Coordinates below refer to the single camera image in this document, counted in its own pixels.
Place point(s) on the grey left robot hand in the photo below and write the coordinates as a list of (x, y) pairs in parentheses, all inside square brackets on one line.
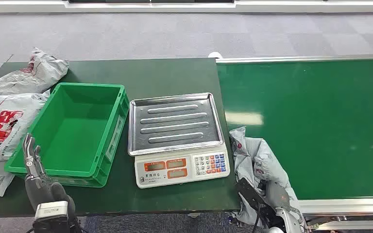
[(38, 189)]

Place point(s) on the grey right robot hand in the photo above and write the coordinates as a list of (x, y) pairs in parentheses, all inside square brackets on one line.
[(278, 196)]

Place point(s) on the grey plastic mailer package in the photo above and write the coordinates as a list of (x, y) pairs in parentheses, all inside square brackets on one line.
[(257, 157)]

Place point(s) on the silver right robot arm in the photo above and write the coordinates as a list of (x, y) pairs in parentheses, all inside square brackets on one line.
[(289, 222)]

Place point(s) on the green plastic crate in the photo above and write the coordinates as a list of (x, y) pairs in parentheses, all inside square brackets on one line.
[(74, 135)]

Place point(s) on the white mailer bag red logo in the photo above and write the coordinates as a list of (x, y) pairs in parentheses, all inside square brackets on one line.
[(3, 125)]

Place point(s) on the grey mailer bag red print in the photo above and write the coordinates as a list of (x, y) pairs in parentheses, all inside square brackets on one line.
[(35, 77)]

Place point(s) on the electronic scale with steel tray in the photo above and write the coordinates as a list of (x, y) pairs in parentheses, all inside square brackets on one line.
[(177, 128)]

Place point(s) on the small white round cap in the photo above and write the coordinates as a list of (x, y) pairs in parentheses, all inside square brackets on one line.
[(215, 55)]

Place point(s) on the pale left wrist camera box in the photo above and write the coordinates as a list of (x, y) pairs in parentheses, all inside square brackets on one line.
[(51, 210)]

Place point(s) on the green conveyor belt aluminium frame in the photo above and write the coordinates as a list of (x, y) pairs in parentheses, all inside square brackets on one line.
[(318, 128)]

